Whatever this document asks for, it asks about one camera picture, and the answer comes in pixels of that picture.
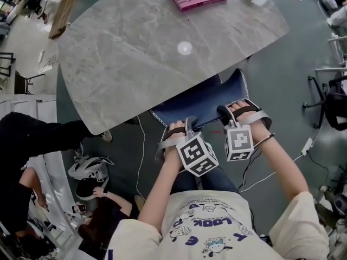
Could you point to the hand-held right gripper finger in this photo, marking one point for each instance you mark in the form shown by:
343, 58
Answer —
228, 116

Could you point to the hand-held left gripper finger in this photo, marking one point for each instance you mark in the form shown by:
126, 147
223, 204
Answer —
192, 127

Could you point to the white power strip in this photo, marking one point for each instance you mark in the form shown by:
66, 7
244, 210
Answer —
41, 55
307, 146

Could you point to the person's right hand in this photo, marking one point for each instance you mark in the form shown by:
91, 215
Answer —
242, 107

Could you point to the person's right forearm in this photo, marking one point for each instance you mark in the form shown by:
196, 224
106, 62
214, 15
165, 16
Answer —
279, 166

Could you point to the blue jeans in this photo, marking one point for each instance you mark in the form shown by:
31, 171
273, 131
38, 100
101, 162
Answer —
211, 180

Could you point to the cream printed t-shirt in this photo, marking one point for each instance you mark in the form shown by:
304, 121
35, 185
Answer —
217, 226

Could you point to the white and black helmet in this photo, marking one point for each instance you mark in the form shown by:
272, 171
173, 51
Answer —
86, 172

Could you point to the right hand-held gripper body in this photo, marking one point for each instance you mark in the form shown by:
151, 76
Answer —
238, 143

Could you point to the black office chair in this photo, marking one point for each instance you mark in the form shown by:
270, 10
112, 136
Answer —
336, 110

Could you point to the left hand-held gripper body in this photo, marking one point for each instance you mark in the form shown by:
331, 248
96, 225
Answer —
198, 156

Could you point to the grey marble table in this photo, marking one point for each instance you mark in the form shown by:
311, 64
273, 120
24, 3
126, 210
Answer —
135, 64

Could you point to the person's left forearm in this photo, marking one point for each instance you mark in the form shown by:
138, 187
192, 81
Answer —
160, 188

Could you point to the person's left hand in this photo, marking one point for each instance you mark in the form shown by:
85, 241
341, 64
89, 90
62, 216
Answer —
176, 138

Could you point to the wooden floor platform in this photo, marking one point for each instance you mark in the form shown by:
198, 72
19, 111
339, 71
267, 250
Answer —
66, 9

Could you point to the blue upholstered chair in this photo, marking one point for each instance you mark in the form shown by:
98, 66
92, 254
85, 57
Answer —
203, 101

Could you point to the white work table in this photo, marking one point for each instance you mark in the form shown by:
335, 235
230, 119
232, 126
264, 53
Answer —
54, 177

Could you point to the smartphone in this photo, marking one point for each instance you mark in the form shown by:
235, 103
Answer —
78, 208

